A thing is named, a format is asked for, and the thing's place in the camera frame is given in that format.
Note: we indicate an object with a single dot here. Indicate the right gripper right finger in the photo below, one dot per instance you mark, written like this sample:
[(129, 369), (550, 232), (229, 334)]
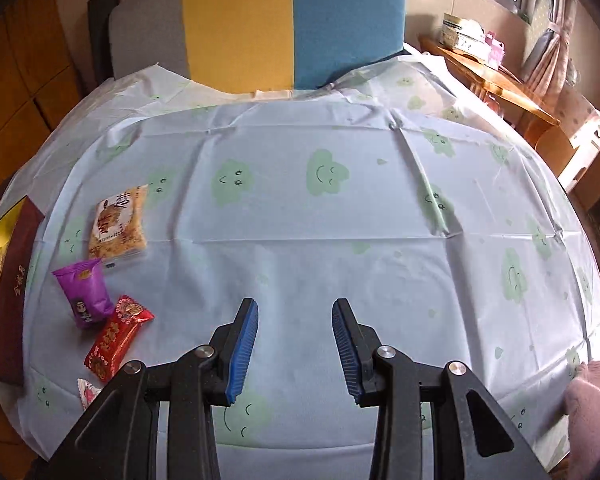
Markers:
[(356, 346)]

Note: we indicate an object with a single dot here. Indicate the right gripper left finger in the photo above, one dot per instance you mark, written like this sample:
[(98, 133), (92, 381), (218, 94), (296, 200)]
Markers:
[(238, 348)]

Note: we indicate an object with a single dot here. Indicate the long red candy packet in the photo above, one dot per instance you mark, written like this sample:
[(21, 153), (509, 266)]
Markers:
[(114, 340)]

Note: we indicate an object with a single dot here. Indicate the white pink-flower candy packet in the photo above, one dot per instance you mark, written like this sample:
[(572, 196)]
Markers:
[(87, 392)]

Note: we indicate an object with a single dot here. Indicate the purple snack packet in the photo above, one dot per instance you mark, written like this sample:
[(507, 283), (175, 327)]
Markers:
[(84, 287)]

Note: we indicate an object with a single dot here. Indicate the brown crumb pastry packet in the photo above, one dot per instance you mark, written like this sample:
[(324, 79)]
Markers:
[(117, 229)]

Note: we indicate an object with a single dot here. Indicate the white green-cloud tablecloth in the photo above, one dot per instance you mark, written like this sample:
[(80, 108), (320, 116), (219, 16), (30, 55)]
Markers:
[(393, 187)]

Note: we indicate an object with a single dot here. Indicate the pink cloth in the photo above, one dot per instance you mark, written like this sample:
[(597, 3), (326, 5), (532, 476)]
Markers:
[(582, 405)]

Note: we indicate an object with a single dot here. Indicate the gold metal tin box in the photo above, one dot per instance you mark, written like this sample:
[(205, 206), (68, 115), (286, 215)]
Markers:
[(18, 228)]

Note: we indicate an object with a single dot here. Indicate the wooden side table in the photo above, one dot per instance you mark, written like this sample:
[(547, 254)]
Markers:
[(540, 128)]

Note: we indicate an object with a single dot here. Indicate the boxes on side table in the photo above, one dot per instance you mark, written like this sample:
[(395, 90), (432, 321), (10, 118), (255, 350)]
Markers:
[(467, 37)]

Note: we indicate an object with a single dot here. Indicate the wooden panel cabinet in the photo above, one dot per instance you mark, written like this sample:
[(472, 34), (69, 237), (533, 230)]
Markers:
[(39, 82)]

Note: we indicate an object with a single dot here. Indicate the pink patterned right curtain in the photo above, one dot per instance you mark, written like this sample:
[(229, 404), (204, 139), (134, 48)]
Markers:
[(545, 70)]

